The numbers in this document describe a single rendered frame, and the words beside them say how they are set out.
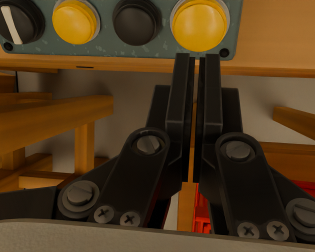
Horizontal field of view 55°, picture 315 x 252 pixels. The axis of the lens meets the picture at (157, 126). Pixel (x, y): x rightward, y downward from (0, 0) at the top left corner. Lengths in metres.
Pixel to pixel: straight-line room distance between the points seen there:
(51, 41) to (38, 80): 1.05
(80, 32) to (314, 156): 0.24
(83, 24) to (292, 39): 0.13
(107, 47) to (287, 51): 0.11
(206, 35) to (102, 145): 1.03
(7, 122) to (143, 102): 0.66
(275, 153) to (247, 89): 0.81
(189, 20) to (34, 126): 0.49
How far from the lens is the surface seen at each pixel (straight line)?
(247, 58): 0.21
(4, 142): 0.55
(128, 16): 0.17
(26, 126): 0.60
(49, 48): 0.21
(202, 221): 0.20
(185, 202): 0.33
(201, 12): 0.16
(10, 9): 0.19
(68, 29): 0.18
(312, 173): 0.33
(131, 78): 1.13
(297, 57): 0.21
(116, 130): 1.15
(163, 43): 0.19
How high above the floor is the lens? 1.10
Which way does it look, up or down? 79 degrees down
